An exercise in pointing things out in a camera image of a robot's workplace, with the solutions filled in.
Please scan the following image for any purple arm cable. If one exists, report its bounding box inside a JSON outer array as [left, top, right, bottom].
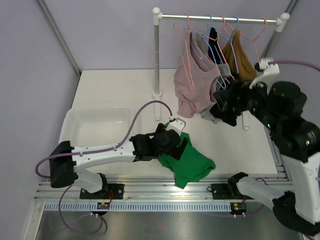
[[271, 59, 320, 73], [34, 100, 175, 236]]

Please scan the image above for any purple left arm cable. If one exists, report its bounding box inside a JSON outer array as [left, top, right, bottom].
[[34, 100, 175, 236]]

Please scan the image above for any brown tank top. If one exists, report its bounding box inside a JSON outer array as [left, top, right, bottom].
[[222, 30, 257, 81]]

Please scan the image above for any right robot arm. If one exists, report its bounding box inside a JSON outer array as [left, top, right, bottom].
[[213, 81, 320, 237]]

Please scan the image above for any grey tank top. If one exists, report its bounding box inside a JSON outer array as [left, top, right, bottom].
[[195, 33, 231, 124]]

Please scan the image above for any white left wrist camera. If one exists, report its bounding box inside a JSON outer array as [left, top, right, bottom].
[[166, 117, 186, 135]]

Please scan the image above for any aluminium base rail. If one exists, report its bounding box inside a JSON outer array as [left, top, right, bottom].
[[33, 175, 293, 202]]

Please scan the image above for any green tank top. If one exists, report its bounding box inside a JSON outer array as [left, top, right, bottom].
[[158, 132, 216, 189]]

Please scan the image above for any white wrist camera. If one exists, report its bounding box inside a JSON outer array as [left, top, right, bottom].
[[249, 58, 280, 89], [166, 117, 186, 135]]

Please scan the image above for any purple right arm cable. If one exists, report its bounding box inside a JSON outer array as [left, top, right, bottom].
[[271, 59, 320, 73]]

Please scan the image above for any black tank top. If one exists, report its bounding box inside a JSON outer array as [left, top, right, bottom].
[[207, 27, 242, 127]]

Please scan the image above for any blue hanger of mauve top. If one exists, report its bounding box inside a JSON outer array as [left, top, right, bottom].
[[193, 30, 227, 89]]

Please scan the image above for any mauve pink tank top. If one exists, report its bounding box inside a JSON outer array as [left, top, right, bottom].
[[173, 32, 219, 119]]

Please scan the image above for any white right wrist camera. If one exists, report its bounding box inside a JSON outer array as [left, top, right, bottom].
[[249, 58, 280, 89]]

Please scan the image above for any pink hanger of green top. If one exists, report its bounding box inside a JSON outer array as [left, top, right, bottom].
[[173, 13, 195, 91]]

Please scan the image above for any silver clothes rack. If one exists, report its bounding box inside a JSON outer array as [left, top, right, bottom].
[[151, 6, 291, 130]]

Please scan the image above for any white slotted cable duct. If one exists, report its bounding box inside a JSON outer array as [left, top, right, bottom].
[[44, 201, 231, 212]]

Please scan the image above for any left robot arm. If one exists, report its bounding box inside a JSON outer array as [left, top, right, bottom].
[[49, 118, 188, 199]]

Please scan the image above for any clear plastic basket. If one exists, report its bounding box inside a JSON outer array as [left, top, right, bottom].
[[59, 106, 133, 147]]

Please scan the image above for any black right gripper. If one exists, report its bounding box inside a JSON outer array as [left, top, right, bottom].
[[212, 74, 280, 130]]

